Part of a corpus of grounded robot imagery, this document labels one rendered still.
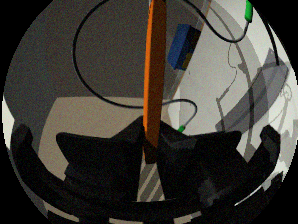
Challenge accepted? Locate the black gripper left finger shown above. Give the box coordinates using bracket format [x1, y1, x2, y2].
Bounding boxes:
[56, 116, 144, 201]

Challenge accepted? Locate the brown handle with grey loop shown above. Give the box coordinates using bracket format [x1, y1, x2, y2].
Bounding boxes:
[144, 0, 168, 164]

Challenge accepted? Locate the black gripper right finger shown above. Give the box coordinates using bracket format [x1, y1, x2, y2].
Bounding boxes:
[156, 120, 242, 200]

